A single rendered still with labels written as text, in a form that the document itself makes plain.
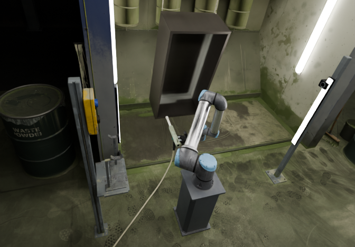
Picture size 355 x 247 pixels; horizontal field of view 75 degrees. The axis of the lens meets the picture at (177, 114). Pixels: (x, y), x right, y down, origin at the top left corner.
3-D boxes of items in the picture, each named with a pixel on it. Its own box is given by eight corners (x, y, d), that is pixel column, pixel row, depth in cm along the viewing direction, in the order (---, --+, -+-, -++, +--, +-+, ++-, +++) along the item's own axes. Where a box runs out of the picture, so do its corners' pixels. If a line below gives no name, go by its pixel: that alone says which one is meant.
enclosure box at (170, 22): (148, 98, 307) (160, 10, 218) (190, 95, 327) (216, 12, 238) (155, 119, 287) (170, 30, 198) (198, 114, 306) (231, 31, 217)
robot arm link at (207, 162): (211, 183, 187) (216, 169, 177) (191, 176, 191) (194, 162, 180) (215, 169, 199) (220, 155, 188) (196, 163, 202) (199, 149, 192)
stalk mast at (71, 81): (97, 228, 221) (67, 77, 121) (104, 226, 223) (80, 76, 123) (97, 234, 217) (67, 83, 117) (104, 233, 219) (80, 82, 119)
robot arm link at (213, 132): (231, 93, 207) (218, 132, 262) (217, 89, 210) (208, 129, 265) (227, 103, 201) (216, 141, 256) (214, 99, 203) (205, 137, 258)
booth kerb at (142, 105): (110, 112, 353) (109, 105, 345) (110, 112, 354) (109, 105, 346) (258, 98, 435) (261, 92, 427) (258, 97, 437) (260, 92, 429)
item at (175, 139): (178, 157, 257) (180, 142, 243) (174, 158, 256) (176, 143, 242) (167, 128, 293) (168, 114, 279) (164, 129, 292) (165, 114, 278)
